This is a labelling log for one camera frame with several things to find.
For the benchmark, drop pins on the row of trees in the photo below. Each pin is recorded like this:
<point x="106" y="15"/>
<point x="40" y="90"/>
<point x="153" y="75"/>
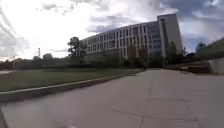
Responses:
<point x="110" y="61"/>

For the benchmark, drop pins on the large grey windowed building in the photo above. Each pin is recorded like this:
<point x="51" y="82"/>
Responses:
<point x="140" y="38"/>

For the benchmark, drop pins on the tall dark tree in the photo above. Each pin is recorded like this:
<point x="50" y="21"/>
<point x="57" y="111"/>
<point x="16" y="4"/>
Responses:
<point x="74" y="46"/>

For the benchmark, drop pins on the grey concrete slab pavement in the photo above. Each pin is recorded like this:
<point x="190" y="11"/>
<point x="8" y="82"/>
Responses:
<point x="160" y="96"/>

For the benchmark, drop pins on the raised concrete kerb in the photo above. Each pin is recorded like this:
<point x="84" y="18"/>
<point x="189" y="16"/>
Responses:
<point x="50" y="89"/>

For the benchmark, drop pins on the green grass lawn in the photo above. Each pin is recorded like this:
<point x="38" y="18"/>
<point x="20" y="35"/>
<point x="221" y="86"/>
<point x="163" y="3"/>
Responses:
<point x="40" y="79"/>

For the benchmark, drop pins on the grey concrete wall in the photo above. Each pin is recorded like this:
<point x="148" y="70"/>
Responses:
<point x="216" y="63"/>

